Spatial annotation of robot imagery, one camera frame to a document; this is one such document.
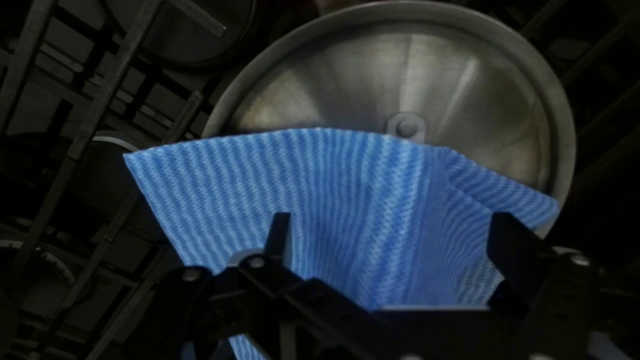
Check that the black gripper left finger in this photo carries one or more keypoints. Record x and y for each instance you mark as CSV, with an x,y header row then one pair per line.
x,y
221,306

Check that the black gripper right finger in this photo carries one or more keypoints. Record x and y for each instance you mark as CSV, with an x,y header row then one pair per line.
x,y
573,306

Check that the blue woven dish cloth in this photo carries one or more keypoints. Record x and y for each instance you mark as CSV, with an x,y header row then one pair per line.
x,y
373,213

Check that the round steel pan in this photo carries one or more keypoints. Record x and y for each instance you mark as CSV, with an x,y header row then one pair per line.
x,y
400,72

